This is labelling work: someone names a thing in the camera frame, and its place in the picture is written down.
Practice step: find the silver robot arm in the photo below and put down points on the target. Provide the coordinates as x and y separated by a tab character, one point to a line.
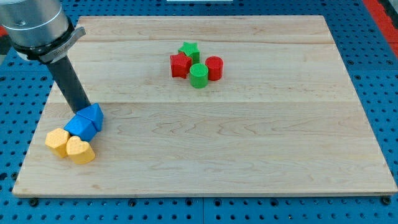
39	29

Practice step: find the wooden board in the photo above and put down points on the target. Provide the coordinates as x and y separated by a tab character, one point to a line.
284	120

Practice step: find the green cylinder block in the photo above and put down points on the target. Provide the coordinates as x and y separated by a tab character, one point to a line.
198	75

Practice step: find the red cylinder block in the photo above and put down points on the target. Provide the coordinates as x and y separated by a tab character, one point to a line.
215	67

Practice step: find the red star block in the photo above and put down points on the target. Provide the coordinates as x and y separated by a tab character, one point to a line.
180	65

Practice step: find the green star block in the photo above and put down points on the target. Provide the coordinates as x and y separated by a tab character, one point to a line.
191	50

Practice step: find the blue triangle block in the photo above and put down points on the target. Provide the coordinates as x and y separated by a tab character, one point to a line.
94	114

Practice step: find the blue cube block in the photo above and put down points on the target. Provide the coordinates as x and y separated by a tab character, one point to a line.
81	127

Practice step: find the yellow heart block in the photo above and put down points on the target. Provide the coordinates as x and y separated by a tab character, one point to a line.
80	152

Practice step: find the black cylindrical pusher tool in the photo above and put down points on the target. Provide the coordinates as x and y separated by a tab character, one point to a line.
69	84

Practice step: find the yellow hexagon block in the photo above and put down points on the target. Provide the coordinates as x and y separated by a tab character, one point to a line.
56	140

